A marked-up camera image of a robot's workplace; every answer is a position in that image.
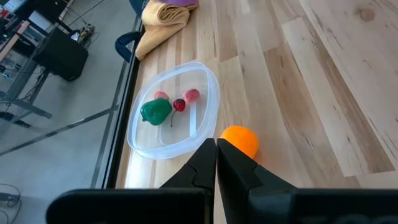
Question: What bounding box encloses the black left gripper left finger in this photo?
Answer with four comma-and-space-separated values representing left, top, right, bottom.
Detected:
160, 138, 217, 192

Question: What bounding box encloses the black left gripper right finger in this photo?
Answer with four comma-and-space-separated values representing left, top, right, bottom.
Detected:
216, 138, 297, 224

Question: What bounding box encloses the orange toy fruit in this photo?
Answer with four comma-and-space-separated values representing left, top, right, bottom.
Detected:
220, 125, 259, 160

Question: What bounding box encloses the dark red toy cherry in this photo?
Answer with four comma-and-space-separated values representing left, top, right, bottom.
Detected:
170, 98, 187, 128

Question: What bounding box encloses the green toy bell pepper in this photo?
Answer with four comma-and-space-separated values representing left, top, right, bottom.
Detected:
139, 98, 173, 126

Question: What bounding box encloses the pink wrinkled toy ball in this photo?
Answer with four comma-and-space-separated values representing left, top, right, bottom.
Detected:
183, 88, 201, 104

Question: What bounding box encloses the clear plastic tupperware container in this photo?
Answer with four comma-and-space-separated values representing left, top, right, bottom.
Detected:
126, 61, 221, 160

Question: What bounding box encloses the folded yellow towel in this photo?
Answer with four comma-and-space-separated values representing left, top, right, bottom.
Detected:
134, 0, 200, 62

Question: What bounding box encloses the purple cloth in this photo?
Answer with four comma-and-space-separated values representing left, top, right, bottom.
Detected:
154, 0, 200, 7

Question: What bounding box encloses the black box on floor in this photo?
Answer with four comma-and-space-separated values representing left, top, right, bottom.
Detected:
32, 27, 90, 82

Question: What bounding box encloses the black metal table frame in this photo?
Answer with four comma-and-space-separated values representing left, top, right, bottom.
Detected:
101, 18, 146, 189

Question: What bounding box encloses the black frame hook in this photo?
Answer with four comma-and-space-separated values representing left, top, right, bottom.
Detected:
114, 30, 142, 63

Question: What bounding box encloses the black floor cable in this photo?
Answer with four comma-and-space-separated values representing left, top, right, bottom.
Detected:
0, 183, 22, 224

